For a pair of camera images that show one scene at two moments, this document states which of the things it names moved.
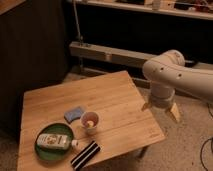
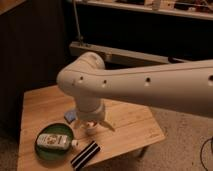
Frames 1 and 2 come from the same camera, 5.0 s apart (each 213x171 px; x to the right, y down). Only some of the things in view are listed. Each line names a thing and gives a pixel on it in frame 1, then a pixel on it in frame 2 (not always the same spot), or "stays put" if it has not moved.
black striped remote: x=82 y=159 stays put
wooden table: x=107 y=109 stays put
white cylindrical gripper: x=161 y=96 to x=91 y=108
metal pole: x=76 y=21 stays put
